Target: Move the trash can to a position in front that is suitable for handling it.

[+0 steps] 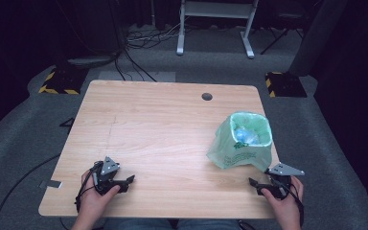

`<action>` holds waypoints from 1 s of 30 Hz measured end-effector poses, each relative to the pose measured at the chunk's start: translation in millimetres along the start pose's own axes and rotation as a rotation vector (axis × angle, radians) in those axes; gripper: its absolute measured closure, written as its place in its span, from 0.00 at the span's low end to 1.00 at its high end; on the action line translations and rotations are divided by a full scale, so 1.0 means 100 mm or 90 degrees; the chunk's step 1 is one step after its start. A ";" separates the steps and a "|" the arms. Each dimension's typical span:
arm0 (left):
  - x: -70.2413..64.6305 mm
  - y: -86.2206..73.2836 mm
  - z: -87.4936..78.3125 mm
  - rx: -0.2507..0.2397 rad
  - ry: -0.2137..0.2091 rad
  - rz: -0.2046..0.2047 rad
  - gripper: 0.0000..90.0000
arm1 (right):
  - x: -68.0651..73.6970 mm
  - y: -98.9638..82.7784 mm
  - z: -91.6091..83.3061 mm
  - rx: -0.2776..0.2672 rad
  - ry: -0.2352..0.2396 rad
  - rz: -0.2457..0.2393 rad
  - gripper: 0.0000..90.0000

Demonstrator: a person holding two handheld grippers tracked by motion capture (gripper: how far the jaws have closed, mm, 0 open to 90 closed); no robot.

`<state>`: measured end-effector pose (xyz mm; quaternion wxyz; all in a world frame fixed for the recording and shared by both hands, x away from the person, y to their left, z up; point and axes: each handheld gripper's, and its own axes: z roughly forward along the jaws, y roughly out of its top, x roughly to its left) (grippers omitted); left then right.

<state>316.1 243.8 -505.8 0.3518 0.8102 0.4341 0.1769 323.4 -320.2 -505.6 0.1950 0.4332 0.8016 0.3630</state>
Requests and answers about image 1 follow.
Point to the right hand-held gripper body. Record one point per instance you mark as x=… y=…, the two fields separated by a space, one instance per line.
x=282 y=174

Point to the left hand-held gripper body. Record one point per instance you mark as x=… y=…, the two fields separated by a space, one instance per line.
x=108 y=167

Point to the person's right hand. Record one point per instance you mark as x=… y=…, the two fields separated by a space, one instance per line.
x=284 y=206

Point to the person's left hand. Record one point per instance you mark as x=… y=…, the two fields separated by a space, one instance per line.
x=96 y=198

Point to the bin with green bag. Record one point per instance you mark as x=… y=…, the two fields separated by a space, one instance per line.
x=243 y=142

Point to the blue crumpled wrapper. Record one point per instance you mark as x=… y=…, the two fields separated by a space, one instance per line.
x=246 y=135

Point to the grey tape piece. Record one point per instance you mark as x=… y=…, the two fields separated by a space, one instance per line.
x=51 y=184

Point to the black yellow striped stand base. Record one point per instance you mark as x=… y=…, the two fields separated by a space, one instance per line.
x=284 y=84
x=63 y=81

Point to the black tripod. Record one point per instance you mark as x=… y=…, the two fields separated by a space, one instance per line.
x=281 y=35

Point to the dark grey stand column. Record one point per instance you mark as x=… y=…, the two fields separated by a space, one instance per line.
x=316 y=38

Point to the black table bracket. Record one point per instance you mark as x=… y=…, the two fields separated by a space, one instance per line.
x=67 y=123

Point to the white metal desk frame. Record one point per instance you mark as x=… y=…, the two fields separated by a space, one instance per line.
x=215 y=19

